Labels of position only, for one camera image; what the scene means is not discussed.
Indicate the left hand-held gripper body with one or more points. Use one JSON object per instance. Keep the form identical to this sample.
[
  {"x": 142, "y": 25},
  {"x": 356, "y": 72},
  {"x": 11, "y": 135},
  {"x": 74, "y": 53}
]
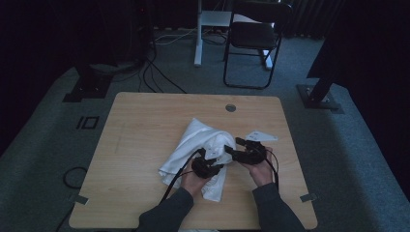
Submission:
[{"x": 201, "y": 169}]

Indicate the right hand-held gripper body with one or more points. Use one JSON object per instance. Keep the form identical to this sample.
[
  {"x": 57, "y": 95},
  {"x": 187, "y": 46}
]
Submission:
[{"x": 254, "y": 156}]

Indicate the white skirt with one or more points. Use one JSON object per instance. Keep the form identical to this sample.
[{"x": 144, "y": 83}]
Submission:
[{"x": 196, "y": 141}]

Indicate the person's left hand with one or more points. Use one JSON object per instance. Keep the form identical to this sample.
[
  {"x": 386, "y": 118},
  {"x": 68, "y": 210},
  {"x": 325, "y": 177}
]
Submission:
[{"x": 191, "y": 183}]

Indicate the person's right hand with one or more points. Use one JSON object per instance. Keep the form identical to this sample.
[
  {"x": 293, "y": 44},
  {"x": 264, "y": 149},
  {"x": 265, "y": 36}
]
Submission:
[{"x": 262, "y": 174}]

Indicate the grey round table grommet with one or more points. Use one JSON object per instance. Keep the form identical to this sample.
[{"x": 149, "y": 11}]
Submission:
[{"x": 230, "y": 108}]

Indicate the black stand base right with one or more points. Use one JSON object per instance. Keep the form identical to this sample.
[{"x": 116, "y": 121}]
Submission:
[{"x": 317, "y": 98}]

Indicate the black folding chair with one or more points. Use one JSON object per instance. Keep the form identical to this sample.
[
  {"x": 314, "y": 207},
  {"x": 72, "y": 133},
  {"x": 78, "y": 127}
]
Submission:
[{"x": 253, "y": 35}]

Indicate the dark pleated curtain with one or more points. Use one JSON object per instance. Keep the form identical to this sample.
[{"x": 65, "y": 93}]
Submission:
[{"x": 316, "y": 16}]

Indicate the black equipment rack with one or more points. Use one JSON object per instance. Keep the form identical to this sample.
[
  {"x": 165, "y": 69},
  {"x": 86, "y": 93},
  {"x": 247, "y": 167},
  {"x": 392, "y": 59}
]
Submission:
[{"x": 129, "y": 32}]

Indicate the white desk frame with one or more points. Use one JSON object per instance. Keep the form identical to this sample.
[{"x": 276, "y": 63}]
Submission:
[{"x": 198, "y": 48}]

